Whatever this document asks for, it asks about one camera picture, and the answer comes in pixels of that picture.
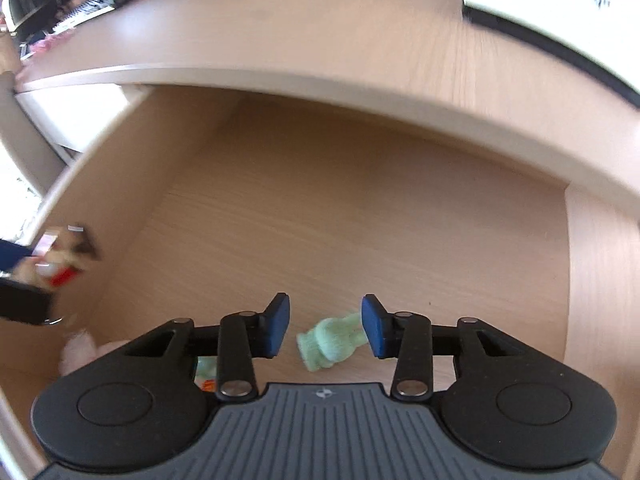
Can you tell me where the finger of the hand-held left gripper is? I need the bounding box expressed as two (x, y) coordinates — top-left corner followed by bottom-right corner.
(69, 223), (104, 261)

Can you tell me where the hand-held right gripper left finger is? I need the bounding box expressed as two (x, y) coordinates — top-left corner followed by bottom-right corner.
(125, 292), (292, 402)

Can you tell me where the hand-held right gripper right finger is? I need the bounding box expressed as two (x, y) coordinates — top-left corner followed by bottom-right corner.
(361, 294), (526, 402)

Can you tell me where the mint green knitted toy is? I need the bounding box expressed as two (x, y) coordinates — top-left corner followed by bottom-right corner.
(296, 311), (372, 372)

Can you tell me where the pink plush toy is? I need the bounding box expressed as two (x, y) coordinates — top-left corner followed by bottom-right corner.
(59, 332), (127, 377)

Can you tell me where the green and orange packet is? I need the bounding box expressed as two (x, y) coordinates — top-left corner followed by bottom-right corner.
(194, 356), (220, 392)

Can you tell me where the white cabinet panel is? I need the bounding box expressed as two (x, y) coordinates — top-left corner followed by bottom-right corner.
(14, 84), (152, 163)

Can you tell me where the pink wrapped item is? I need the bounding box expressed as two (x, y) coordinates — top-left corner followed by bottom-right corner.
(29, 30), (77, 57)

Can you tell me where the white keyboard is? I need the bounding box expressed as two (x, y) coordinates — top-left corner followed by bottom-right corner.
(50, 2), (117, 37)

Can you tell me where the black office chair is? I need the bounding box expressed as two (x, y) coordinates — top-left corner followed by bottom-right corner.
(6, 0), (57, 42)

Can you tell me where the white cardboard box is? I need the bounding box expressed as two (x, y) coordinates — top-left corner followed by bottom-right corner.
(460, 0), (640, 111)

